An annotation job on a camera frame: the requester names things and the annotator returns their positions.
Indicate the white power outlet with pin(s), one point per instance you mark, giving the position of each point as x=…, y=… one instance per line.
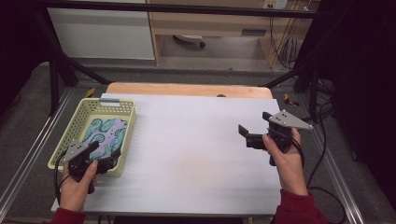
x=274, y=3

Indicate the chair base with caster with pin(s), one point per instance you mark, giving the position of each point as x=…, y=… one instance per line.
x=190, y=38

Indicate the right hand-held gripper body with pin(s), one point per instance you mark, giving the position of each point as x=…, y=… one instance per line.
x=288, y=121

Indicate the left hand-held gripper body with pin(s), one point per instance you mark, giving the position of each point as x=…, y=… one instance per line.
x=76, y=149

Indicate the white board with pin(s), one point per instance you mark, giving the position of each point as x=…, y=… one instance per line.
x=186, y=155

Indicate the yellow and black tape piece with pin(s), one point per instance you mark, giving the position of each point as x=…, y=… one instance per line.
x=286, y=98

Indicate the dark curtain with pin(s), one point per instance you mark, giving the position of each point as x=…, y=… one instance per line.
x=367, y=77
x=18, y=46

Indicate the black metal frame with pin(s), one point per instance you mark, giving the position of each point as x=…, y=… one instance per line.
x=186, y=8

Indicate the wooden table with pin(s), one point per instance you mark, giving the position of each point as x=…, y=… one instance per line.
x=186, y=89

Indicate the person's right hand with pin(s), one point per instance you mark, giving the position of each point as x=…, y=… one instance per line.
x=291, y=171

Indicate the white cabinet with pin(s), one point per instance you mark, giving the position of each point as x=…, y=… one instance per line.
x=99, y=34

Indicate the light wooden desk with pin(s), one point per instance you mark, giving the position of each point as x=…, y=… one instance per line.
x=202, y=26

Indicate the pale yellow plastic basket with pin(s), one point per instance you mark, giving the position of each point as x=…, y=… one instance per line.
x=102, y=115

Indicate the person's left hand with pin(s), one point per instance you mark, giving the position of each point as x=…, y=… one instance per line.
x=74, y=194

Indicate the aluminium rail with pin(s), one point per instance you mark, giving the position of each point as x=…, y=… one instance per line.
x=342, y=189
x=29, y=155

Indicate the purple teal patterned garment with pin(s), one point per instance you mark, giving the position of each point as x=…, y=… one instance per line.
x=107, y=133

